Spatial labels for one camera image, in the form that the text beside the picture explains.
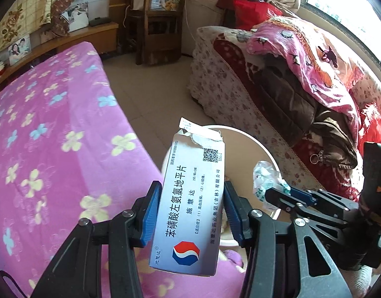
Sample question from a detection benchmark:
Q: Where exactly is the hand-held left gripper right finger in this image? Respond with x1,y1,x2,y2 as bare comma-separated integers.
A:
224,180,354,298

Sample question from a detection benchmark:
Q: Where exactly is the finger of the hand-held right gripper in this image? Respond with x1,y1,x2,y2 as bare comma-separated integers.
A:
264,187,349,234
284,186,360,213

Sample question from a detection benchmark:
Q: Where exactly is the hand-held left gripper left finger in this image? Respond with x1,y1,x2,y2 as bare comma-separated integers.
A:
31,180,162,298

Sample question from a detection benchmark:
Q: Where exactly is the clear plastic wrapper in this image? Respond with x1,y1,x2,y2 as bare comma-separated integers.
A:
253,160,292,212

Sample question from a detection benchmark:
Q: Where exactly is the white medicine box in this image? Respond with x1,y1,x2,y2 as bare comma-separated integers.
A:
149,116,226,277

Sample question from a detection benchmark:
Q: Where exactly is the white plastic bucket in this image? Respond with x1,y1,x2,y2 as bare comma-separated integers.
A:
161,125,283,249

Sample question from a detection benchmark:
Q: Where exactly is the dark brown jacket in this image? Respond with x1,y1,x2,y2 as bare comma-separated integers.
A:
258,57,359,169

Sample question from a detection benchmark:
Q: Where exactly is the floral covered sofa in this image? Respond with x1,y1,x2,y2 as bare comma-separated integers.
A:
187,26,381,288

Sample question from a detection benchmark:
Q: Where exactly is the pink floral bed blanket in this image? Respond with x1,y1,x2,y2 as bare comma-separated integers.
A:
0,41,250,298

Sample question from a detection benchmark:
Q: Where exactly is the pink cartoon print blanket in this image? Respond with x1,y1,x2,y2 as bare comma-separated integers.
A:
246,17,362,145

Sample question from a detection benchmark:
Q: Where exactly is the dark red patterned blanket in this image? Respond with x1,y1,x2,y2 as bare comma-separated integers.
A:
213,36,321,174

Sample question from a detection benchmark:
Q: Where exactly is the dark wooden chair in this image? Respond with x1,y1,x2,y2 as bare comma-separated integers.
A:
125,0,191,66

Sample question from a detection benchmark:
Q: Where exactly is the wooden headboard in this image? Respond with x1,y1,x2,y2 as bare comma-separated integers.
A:
0,22,120,91

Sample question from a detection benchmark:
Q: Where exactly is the red plastic bag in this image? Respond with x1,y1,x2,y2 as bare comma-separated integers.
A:
233,0,283,30

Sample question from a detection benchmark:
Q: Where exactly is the window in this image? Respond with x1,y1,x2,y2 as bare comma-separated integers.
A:
305,0,381,66

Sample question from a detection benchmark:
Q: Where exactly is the small framed photo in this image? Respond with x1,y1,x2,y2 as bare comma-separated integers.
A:
7,36,32,66

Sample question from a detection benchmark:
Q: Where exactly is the large photo print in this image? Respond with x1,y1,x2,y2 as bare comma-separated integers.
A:
62,2,90,33

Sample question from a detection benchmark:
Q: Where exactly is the flower printed box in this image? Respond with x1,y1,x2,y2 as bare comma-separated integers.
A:
150,0,181,12

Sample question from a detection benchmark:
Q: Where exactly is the maroon patterned cloth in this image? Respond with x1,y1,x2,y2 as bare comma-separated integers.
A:
51,0,75,37

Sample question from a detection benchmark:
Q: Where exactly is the yellow floral quilt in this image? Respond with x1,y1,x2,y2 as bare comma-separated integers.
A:
0,0,70,54

